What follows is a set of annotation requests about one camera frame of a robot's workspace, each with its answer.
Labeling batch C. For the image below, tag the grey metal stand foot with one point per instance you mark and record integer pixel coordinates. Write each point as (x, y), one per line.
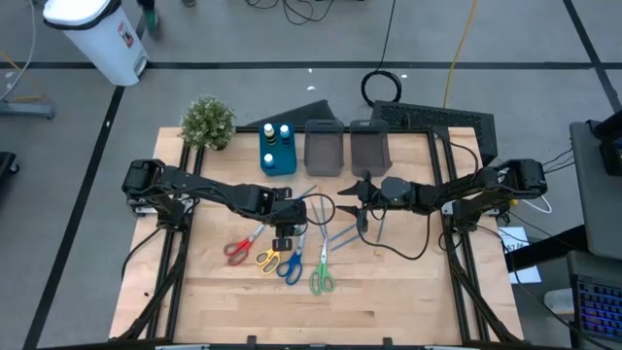
(26, 109)

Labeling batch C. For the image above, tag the backlit keyboard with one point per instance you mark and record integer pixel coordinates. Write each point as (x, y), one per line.
(600, 306)

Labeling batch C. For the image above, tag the grey translucent plastic bin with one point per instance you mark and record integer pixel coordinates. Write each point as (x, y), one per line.
(370, 148)
(324, 148)

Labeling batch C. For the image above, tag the black triangular panel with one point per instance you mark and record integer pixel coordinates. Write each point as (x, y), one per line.
(301, 116)

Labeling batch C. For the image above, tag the potted green plant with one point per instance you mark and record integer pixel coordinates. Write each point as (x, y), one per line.
(208, 121)

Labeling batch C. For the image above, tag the white trash bin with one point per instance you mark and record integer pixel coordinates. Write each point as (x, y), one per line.
(104, 41)

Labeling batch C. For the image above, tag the black aluminium table frame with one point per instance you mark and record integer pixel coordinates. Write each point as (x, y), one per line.
(311, 347)

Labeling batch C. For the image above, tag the black perforated panel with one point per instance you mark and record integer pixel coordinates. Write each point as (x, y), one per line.
(437, 119)

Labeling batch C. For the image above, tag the black wheeled base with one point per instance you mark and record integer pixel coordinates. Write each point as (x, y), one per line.
(7, 167)

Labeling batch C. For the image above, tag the grey desk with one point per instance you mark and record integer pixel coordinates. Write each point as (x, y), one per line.
(595, 204)

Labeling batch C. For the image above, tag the cyan paint bottle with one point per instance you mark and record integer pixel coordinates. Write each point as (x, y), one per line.
(285, 131)

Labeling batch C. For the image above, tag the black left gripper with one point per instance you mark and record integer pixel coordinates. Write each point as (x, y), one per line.
(286, 211)

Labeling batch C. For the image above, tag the white container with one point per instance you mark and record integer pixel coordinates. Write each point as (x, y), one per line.
(559, 301)

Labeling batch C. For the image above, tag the blue plastic bin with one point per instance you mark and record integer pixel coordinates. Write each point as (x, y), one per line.
(286, 160)

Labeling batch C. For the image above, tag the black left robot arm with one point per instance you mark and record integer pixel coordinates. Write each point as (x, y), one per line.
(194, 187)

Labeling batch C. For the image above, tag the black desk device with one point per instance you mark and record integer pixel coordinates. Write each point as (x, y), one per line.
(612, 146)

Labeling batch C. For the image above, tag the white paper sheet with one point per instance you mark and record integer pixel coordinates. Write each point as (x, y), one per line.
(527, 276)

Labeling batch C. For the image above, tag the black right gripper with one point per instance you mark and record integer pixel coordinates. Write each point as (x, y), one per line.
(371, 206)

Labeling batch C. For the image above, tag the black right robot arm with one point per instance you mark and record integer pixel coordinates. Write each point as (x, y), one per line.
(476, 187)

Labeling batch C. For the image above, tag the blue paint bottle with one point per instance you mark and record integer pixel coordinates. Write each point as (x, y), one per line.
(268, 159)

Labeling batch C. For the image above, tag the person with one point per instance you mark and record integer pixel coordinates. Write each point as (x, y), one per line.
(152, 22)

